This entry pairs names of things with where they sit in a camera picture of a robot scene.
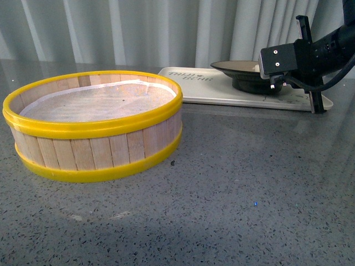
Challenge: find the white steamer liner cloth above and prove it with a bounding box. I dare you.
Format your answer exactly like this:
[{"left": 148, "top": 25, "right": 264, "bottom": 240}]
[{"left": 20, "top": 79, "right": 177, "bottom": 122}]

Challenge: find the beige plate with black rim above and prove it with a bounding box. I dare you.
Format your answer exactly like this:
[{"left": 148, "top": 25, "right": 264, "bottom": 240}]
[{"left": 210, "top": 60, "right": 282, "bottom": 95}]

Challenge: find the yellow-rimmed wooden steamer basket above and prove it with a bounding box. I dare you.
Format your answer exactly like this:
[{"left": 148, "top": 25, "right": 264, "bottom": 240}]
[{"left": 3, "top": 70, "right": 183, "bottom": 183}]

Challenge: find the white bear-print tray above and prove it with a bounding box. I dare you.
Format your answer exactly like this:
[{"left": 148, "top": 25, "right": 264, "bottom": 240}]
[{"left": 157, "top": 66, "right": 334, "bottom": 112}]

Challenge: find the grey pleated curtain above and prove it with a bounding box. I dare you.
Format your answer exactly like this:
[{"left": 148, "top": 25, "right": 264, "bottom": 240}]
[{"left": 1, "top": 1, "right": 343, "bottom": 68}]

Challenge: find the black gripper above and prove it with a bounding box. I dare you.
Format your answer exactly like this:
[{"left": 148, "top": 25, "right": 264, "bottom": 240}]
[{"left": 296, "top": 15, "right": 326, "bottom": 114}]

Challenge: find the black cable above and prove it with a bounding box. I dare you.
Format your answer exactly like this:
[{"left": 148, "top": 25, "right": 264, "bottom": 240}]
[{"left": 281, "top": 52, "right": 355, "bottom": 93}]

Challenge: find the white steamed bun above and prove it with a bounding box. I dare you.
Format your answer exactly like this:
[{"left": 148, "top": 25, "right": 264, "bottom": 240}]
[{"left": 252, "top": 64, "right": 260, "bottom": 71}]

